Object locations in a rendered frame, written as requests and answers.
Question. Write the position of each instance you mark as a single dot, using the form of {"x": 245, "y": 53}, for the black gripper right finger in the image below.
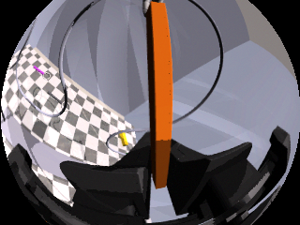
{"x": 189, "y": 171}

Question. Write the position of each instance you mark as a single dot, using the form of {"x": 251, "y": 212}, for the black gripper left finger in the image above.
{"x": 128, "y": 178}

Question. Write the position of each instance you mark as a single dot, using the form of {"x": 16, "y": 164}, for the orange handle with grey loop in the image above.
{"x": 159, "y": 64}

